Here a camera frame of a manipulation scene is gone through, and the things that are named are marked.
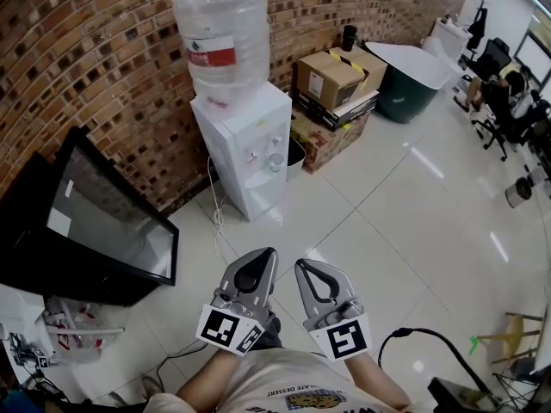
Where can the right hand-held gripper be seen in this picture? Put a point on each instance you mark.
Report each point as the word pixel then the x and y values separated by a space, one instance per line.
pixel 344 338

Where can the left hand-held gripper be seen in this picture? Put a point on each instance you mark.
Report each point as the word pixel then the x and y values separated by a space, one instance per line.
pixel 217 329

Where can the grey cup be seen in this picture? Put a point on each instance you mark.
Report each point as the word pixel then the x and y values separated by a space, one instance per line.
pixel 276 162

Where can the white water dispenser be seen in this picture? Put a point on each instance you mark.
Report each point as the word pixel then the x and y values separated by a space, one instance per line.
pixel 224 153

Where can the person's right forearm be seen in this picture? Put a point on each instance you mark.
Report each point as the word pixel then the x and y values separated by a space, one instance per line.
pixel 374 381

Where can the person's left forearm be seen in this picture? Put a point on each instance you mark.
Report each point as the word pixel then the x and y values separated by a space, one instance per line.
pixel 206 385

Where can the large clear water bottle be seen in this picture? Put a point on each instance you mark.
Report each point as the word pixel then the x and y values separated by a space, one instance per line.
pixel 219 20

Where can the person's dark trousers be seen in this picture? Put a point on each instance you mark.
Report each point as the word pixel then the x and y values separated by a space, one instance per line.
pixel 269 334

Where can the person's beige printed shirt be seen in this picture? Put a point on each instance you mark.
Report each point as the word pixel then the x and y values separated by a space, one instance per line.
pixel 280 381

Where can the white waste bin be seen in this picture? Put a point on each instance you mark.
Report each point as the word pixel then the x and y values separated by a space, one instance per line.
pixel 295 162

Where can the patterned cardboard box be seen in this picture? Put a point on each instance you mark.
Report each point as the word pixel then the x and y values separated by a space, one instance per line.
pixel 331 146

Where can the green floor tape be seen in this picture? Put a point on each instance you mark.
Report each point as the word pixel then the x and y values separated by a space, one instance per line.
pixel 473 345

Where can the large black monitor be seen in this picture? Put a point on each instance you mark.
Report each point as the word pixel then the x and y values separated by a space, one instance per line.
pixel 94 239

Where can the pile of clear plastic bottles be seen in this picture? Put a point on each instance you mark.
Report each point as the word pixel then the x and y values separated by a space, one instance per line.
pixel 82 329

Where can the flat black box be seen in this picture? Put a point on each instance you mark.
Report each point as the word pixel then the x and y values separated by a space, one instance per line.
pixel 340 114

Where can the wooden stool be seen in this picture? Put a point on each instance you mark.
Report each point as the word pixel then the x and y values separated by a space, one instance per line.
pixel 514 334

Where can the plain brown cardboard box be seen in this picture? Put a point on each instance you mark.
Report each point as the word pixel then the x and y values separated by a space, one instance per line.
pixel 327 80

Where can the green tub with white top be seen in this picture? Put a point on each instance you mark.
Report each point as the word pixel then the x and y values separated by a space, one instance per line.
pixel 404 93

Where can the silver trash can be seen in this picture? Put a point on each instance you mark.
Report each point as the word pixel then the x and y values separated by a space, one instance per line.
pixel 518 192

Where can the brown box with striped tape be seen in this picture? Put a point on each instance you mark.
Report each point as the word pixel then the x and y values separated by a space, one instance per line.
pixel 372 67

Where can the white box cabinet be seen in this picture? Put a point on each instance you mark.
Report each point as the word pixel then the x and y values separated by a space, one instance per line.
pixel 17 312

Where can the black office chair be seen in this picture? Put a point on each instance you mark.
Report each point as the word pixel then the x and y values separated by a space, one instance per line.
pixel 503 118
pixel 493 54

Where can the black tumbler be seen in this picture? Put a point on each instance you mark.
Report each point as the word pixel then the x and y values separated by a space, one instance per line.
pixel 349 38

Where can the white appliance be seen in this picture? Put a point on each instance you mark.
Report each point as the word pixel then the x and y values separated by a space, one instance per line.
pixel 450 37

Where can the coat stand with black jacket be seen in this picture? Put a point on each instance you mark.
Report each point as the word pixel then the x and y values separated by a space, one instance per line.
pixel 478 28

